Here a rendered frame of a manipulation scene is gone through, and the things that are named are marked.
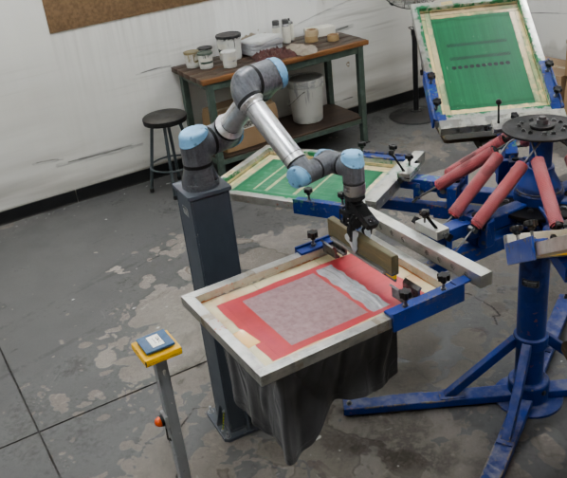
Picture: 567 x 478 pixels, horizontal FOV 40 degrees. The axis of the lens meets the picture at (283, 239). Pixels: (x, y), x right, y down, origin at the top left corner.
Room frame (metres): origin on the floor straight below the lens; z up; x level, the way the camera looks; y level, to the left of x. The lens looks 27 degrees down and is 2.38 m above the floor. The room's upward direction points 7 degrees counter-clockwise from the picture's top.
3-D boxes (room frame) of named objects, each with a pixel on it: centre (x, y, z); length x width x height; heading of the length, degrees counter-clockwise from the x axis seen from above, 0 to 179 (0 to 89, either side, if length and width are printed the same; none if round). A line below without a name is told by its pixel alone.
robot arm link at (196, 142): (2.85, 0.30, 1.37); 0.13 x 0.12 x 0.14; 130
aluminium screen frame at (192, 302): (2.28, -0.10, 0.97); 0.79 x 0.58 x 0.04; 118
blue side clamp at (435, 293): (2.14, -0.44, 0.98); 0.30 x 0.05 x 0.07; 118
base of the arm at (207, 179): (2.84, 0.30, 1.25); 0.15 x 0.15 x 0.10
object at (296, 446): (2.07, -0.15, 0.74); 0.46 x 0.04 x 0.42; 118
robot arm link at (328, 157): (2.45, -0.18, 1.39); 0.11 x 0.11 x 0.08; 40
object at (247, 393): (2.14, 0.16, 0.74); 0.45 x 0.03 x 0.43; 28
